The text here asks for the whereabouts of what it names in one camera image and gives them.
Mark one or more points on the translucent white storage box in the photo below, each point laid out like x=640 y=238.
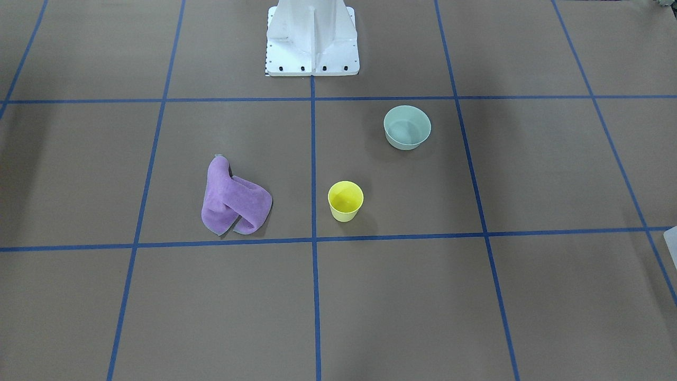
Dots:
x=670 y=238

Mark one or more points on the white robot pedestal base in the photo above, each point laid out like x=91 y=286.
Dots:
x=311 y=38

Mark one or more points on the light green bowl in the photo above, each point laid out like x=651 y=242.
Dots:
x=406 y=127

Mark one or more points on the yellow plastic cup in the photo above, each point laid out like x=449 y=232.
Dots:
x=345 y=199

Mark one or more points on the purple microfiber cloth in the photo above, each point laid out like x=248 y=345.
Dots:
x=232 y=202

